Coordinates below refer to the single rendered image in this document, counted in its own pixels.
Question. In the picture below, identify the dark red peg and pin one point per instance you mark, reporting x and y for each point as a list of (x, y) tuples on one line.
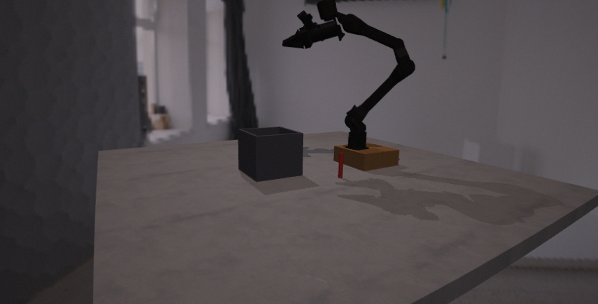
[(341, 158)]

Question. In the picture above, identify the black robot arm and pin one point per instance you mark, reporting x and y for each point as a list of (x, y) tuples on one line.
[(352, 24)]

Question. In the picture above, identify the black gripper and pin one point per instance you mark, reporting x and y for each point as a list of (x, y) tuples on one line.
[(305, 38)]

